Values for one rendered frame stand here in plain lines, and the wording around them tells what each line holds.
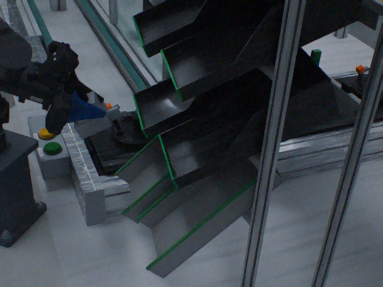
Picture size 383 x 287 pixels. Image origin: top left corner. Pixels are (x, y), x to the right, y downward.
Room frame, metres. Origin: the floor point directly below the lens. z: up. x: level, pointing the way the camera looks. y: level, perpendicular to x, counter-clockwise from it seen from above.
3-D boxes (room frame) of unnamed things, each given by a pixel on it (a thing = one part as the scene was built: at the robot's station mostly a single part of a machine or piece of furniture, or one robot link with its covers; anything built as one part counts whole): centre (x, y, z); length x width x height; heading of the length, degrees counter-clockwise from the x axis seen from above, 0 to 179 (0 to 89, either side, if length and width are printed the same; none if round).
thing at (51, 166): (1.12, 0.36, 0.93); 0.21 x 0.07 x 0.06; 25
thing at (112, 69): (1.41, 0.24, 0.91); 0.84 x 0.28 x 0.10; 25
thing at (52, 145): (1.05, 0.34, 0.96); 0.04 x 0.04 x 0.02
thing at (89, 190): (1.31, 0.39, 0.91); 0.89 x 0.06 x 0.11; 25
